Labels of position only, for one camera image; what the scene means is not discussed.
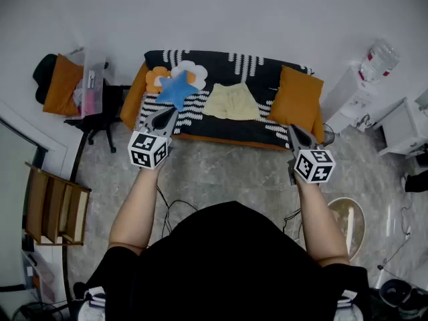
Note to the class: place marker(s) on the orange flower pillow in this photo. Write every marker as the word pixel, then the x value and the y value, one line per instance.
pixel 152 79

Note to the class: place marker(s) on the pack of water bottles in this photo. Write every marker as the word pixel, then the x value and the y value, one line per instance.
pixel 378 62

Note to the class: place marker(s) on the pale yellow shorts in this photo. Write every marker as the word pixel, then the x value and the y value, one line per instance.
pixel 230 102

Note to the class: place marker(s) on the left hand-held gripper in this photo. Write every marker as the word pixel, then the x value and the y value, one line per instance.
pixel 147 149

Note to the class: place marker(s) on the orange cushion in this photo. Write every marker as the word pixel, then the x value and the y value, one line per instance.
pixel 294 99
pixel 61 85

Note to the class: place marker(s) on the grey round bucket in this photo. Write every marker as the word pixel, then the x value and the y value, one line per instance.
pixel 396 293

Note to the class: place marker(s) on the black office chair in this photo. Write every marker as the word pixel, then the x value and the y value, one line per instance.
pixel 107 112

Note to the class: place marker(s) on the wooden magazine rack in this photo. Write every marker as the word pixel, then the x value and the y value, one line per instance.
pixel 50 206

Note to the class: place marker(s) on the blue star pillow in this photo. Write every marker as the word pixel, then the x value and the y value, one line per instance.
pixel 175 89

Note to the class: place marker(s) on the person's left forearm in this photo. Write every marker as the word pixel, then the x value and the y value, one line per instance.
pixel 137 206

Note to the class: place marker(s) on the person's right forearm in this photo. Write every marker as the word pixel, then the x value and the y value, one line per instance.
pixel 317 219

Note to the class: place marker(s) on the white cabinet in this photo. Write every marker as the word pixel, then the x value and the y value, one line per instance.
pixel 347 102

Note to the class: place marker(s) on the clear plastic storage box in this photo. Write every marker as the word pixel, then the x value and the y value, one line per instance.
pixel 95 79

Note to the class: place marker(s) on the white desk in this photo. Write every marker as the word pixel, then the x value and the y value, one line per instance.
pixel 401 125

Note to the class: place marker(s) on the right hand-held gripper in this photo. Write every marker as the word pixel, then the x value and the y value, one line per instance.
pixel 314 166

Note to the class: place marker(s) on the small black fan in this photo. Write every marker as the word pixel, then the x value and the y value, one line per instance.
pixel 329 135

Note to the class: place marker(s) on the person's black shirt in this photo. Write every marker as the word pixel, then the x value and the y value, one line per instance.
pixel 227 263

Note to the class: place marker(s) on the black white patterned blanket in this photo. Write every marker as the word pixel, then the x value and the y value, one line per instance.
pixel 227 130

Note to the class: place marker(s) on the white flower pillow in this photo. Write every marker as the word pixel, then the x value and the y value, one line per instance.
pixel 194 67

